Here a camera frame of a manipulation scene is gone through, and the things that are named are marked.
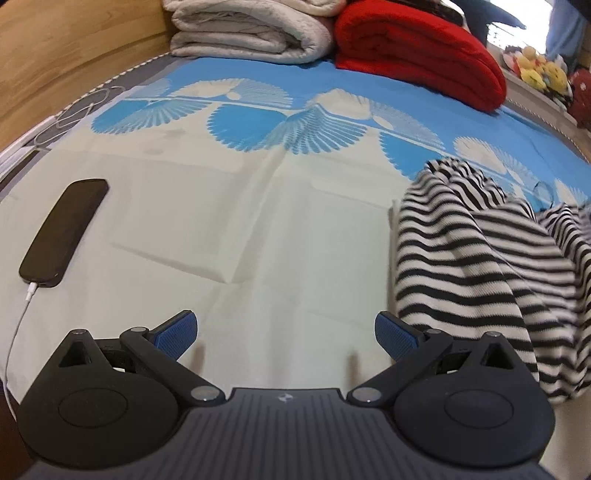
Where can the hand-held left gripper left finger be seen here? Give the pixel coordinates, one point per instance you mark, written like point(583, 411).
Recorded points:
point(178, 333)

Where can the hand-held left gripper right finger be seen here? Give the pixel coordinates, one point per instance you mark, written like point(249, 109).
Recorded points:
point(392, 333)

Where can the black white striped sweater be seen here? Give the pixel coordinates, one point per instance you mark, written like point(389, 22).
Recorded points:
point(461, 258)

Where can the black smartphone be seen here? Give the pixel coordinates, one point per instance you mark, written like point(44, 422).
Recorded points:
point(64, 230)

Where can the blue white patterned bed sheet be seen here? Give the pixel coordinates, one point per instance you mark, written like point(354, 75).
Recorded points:
point(240, 194)

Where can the red folded blanket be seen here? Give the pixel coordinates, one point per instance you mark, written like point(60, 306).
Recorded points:
point(415, 50)

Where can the pile of plush toys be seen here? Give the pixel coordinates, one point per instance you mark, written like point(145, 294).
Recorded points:
point(545, 74)

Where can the wooden headboard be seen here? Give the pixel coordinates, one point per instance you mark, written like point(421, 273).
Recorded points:
point(69, 50)

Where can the white folded blanket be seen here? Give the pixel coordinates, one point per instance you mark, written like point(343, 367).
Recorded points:
point(249, 32)

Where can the blue hanging cloth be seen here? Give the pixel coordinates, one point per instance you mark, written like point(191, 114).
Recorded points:
point(565, 27)

